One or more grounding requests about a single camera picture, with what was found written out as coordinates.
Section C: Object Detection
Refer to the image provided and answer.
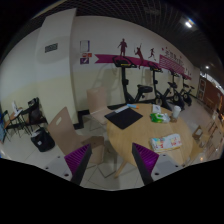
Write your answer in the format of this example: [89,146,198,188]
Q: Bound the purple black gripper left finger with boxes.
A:
[64,144,92,185]

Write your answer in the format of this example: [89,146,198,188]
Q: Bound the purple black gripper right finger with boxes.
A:
[132,143,159,185]

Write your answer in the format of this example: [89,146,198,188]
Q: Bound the round wooden table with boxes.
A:
[107,104,193,178]

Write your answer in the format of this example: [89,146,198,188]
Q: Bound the beige chair near left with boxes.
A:
[47,107,105,164]

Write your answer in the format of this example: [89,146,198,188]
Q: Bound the black bag on floor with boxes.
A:
[31,127,55,152]

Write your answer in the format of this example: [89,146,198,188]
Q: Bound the green wet wipes pack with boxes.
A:
[150,113,170,123]

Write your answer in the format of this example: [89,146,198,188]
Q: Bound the black mat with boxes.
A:
[105,108,142,129]

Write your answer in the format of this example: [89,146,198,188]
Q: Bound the white small box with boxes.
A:
[152,104,161,113]

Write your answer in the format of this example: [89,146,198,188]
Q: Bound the blue orange marker pen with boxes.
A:
[126,104,139,109]

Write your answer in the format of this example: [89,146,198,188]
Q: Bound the wooden stool right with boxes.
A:
[192,126,203,140]

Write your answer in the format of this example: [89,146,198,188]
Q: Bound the white paper cup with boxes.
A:
[172,106,181,118]

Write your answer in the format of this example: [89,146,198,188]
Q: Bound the black exercise bike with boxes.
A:
[112,55,154,105]
[169,69,185,110]
[148,62,171,110]
[180,75,194,106]

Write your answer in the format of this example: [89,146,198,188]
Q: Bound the black folding chair left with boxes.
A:
[21,97,47,132]

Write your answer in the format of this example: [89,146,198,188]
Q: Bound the beige chair behind table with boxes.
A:
[86,87,112,128]

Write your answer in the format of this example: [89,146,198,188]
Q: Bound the black exercise bike farthest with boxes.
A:
[180,75,194,106]

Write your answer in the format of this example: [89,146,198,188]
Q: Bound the black exercise bike nearest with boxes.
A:
[112,55,154,105]

